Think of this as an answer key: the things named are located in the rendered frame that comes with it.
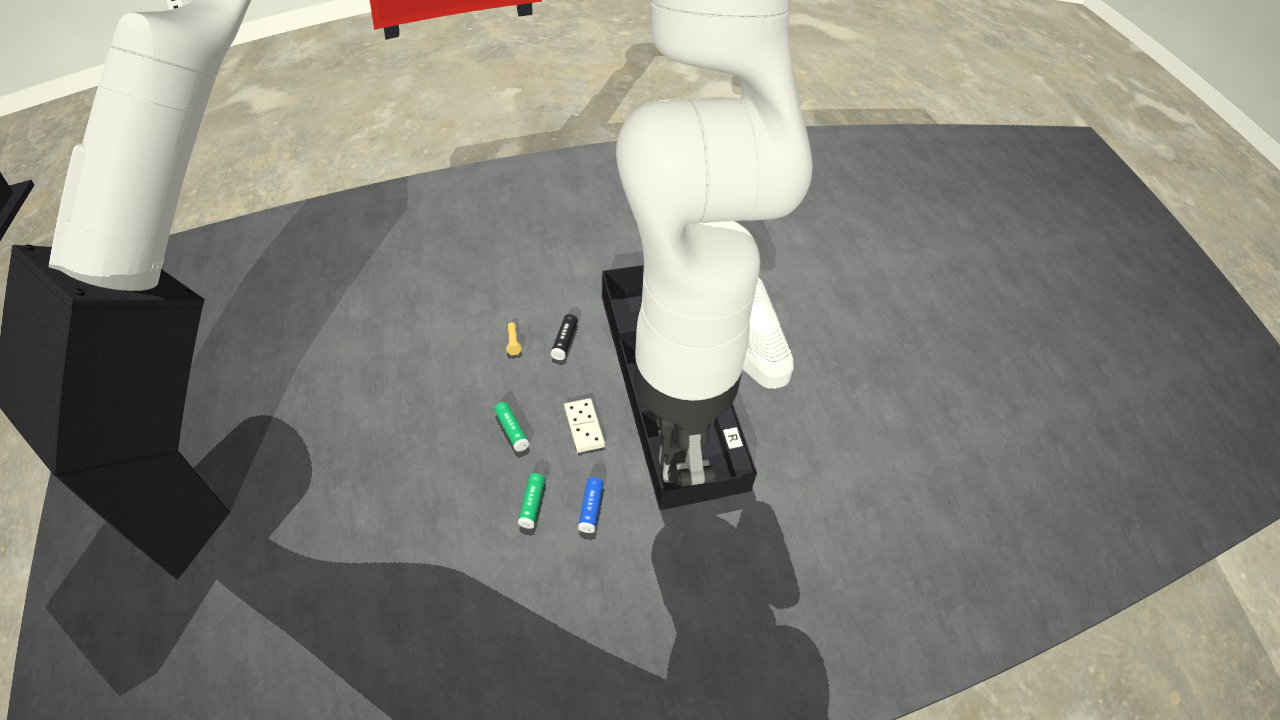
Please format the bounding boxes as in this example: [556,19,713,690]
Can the green aa battery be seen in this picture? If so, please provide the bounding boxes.
[494,402,529,451]
[518,473,545,528]

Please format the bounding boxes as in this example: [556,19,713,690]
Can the black aa battery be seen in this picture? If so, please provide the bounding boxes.
[550,314,579,360]

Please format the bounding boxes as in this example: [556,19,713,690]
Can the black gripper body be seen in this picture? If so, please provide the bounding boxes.
[634,355,742,451]

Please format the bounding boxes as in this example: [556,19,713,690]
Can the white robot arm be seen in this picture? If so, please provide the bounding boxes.
[49,0,812,400]

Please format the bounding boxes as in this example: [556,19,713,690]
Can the white domino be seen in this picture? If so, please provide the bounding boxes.
[564,398,604,454]

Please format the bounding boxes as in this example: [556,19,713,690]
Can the black divided bin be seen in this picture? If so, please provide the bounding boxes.
[602,265,756,510]

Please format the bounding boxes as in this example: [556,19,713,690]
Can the blue aa battery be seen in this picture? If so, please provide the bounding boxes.
[579,477,603,533]

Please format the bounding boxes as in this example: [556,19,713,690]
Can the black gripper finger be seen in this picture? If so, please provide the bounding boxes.
[655,415,664,468]
[659,416,716,487]

